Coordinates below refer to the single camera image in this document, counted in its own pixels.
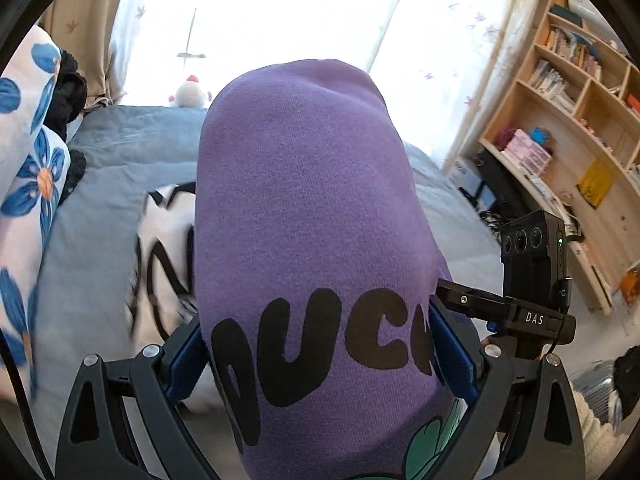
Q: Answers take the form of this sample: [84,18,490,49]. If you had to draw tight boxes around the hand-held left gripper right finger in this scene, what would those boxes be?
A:
[430,296,586,480]

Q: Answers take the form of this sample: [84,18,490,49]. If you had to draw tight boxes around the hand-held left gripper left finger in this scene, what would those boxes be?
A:
[54,320,211,480]

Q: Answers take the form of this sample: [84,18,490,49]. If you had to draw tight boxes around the purple zip hoodie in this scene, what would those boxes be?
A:
[192,58,463,480]

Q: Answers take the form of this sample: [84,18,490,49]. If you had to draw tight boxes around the person's right forearm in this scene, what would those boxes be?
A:
[570,387,626,480]

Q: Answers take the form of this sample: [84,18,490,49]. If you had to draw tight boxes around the long black bag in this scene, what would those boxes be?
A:
[475,152,501,211]

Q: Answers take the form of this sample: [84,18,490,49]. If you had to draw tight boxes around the yellow paper sheet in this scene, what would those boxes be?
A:
[577,160,615,209]

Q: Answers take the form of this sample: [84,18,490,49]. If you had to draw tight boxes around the orange floor item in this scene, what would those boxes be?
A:
[620,270,640,306]

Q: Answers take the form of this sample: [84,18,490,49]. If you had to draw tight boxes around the pink storage drawers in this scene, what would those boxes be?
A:
[502,128,553,173]

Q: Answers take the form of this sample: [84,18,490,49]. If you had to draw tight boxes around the white cardboard box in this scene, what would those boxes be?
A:
[447,157,476,191]

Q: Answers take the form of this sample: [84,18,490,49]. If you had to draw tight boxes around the black white printed folded garment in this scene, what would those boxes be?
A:
[125,182,201,346]

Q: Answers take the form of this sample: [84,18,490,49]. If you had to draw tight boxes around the wooden bookshelf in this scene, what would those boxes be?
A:
[477,0,640,316]

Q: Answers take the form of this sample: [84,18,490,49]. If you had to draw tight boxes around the row of white booklets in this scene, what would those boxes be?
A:
[530,60,576,111]

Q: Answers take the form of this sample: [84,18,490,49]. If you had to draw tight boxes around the row of colourful books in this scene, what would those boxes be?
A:
[544,25,603,80]

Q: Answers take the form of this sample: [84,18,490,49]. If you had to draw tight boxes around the white blue floral quilt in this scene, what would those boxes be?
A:
[0,25,71,401]

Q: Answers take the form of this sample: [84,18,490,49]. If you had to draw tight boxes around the white plush toy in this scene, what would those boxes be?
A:
[167,74,216,110]

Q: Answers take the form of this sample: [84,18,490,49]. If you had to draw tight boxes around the black cloth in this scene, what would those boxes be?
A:
[42,47,88,206]

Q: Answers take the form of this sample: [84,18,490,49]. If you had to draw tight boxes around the sheer white curtain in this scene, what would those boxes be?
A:
[107,0,541,171]

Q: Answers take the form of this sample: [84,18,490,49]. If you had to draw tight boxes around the beige curtain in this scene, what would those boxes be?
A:
[40,0,136,108]

